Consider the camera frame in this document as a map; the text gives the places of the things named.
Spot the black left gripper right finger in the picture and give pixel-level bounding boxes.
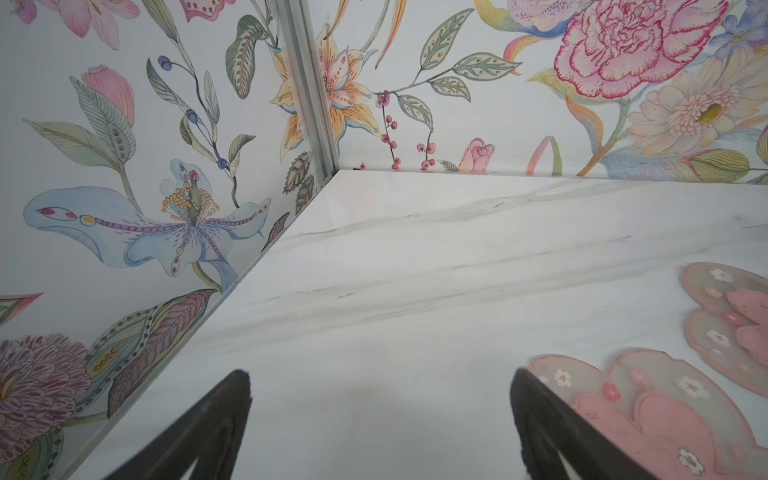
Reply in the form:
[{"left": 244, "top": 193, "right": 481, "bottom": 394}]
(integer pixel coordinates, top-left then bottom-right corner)
[{"left": 509, "top": 368, "right": 653, "bottom": 480}]

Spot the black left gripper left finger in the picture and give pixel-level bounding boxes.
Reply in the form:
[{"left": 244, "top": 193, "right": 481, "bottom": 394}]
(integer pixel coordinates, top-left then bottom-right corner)
[{"left": 108, "top": 369, "right": 252, "bottom": 480}]

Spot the pink flower coaster front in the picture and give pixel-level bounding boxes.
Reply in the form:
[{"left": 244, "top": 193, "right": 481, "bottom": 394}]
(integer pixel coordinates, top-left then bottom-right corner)
[{"left": 528, "top": 350, "right": 767, "bottom": 479}]

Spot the pink flower coaster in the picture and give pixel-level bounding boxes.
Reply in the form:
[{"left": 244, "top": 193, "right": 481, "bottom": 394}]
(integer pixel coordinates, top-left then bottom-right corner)
[
  {"left": 528, "top": 350, "right": 767, "bottom": 479},
  {"left": 680, "top": 262, "right": 767, "bottom": 397}
]

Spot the pink flower coaster rear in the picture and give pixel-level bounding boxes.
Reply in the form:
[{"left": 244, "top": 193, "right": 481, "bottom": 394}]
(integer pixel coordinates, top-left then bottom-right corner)
[{"left": 680, "top": 262, "right": 767, "bottom": 397}]

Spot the aluminium corner post left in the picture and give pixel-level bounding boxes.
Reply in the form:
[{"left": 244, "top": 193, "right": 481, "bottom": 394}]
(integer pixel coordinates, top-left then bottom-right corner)
[{"left": 274, "top": 0, "right": 339, "bottom": 186}]

